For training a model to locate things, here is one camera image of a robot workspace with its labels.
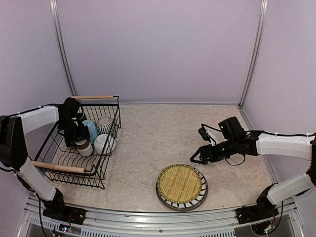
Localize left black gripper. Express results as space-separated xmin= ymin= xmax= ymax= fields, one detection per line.
xmin=58 ymin=118 xmax=90 ymax=147

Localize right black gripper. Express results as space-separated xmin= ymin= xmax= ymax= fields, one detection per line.
xmin=190 ymin=137 xmax=238 ymax=164

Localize white brown ceramic cup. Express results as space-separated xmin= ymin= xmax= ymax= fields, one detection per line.
xmin=75 ymin=139 xmax=94 ymax=157

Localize yellow woven bamboo mat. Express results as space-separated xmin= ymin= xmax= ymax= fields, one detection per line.
xmin=156 ymin=164 xmax=202 ymax=204

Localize black white striped plate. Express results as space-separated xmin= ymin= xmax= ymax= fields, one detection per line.
xmin=157 ymin=164 xmax=207 ymax=208

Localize grey deer pattern plate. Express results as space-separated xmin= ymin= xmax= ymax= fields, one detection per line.
xmin=156 ymin=165 xmax=209 ymax=212

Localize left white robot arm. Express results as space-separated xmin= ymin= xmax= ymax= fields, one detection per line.
xmin=0 ymin=98 xmax=86 ymax=222

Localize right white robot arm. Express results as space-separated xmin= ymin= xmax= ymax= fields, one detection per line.
xmin=190 ymin=130 xmax=316 ymax=219

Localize dark navy cup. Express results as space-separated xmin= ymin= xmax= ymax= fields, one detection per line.
xmin=76 ymin=113 xmax=87 ymax=122

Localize light blue faceted cup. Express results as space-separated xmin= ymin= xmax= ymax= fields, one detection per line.
xmin=82 ymin=119 xmax=99 ymax=145

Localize striped ceramic bowl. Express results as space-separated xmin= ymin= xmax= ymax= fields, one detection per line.
xmin=96 ymin=117 xmax=115 ymax=135

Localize white ceramic bowl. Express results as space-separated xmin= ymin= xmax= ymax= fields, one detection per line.
xmin=94 ymin=134 xmax=116 ymax=155

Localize black wire dish rack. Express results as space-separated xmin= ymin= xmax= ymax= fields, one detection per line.
xmin=34 ymin=95 xmax=121 ymax=189

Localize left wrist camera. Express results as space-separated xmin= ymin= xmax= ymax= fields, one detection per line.
xmin=58 ymin=97 xmax=80 ymax=122

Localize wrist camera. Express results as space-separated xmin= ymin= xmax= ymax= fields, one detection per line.
xmin=198 ymin=117 xmax=247 ymax=146
xmin=58 ymin=97 xmax=80 ymax=122

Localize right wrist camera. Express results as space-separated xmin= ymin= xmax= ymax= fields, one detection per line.
xmin=198 ymin=117 xmax=247 ymax=146

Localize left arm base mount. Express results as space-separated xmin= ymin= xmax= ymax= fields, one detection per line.
xmin=43 ymin=206 xmax=87 ymax=225

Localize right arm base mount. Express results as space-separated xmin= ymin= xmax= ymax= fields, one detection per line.
xmin=236 ymin=204 xmax=279 ymax=225

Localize front aluminium rail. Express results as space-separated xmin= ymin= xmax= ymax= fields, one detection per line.
xmin=19 ymin=196 xmax=304 ymax=237

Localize left aluminium frame post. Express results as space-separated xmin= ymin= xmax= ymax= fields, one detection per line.
xmin=49 ymin=0 xmax=78 ymax=96

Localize aluminium frame post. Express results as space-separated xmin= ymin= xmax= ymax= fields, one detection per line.
xmin=49 ymin=0 xmax=78 ymax=96
xmin=238 ymin=0 xmax=268 ymax=110

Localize right aluminium frame post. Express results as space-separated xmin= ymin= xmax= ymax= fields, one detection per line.
xmin=238 ymin=0 xmax=268 ymax=110

